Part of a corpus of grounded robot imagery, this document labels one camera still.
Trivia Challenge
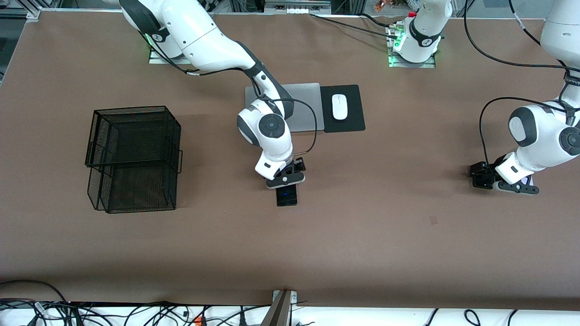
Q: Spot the tall black smartphone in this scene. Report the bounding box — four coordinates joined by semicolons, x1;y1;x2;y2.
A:
276;183;299;207

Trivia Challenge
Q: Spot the silver laptop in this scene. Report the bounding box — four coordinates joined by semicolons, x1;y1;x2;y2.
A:
245;82;325;133

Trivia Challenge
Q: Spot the white computer mouse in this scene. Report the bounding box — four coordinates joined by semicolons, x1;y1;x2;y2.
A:
332;94;348;120

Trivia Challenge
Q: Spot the black mouse pad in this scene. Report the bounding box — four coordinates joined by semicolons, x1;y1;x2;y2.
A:
320;84;366;134

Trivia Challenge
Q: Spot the grey power strip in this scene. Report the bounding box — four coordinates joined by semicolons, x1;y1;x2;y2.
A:
265;0;331;14

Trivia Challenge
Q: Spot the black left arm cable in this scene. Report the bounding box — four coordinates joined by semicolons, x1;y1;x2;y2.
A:
463;0;580;166

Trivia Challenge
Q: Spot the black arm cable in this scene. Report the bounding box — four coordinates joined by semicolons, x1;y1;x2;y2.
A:
154;45;319;158
463;0;580;166

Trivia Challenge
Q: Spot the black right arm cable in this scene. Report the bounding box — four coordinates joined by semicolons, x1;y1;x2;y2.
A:
154;45;319;158

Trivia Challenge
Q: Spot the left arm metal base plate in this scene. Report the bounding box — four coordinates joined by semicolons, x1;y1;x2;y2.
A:
387;23;436;68

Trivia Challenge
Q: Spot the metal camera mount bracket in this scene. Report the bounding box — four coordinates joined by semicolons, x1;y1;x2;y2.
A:
261;290;298;326

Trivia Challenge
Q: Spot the long black table cable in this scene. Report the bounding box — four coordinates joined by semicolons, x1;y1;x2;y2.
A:
310;14;399;35

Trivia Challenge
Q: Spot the black wire mesh basket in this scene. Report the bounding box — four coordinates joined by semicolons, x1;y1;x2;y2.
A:
85;106;183;214

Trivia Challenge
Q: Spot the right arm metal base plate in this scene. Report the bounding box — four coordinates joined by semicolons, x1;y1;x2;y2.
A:
149;45;191;65

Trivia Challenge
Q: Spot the black looped cable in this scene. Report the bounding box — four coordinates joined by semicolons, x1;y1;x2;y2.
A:
0;279;69;305

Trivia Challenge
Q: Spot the aluminium frame rail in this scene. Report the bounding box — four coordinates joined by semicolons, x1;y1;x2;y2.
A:
0;7;46;21

